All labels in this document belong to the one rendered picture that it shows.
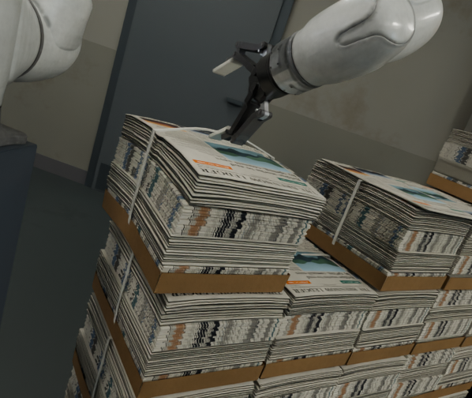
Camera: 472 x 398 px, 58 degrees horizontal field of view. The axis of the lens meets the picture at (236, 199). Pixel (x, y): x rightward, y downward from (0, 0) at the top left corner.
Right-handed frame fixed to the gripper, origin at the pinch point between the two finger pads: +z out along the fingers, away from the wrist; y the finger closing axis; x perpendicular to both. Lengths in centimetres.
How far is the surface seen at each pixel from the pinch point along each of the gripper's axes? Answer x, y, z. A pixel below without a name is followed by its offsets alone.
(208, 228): -7.2, 26.6, -10.4
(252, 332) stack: 11.1, 46.0, -0.1
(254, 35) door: 125, -127, 157
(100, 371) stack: -10, 58, 27
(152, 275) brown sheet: -13.2, 34.8, -3.1
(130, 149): -12.9, 9.9, 13.2
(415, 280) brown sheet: 60, 35, -6
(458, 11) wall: 227, -143, 64
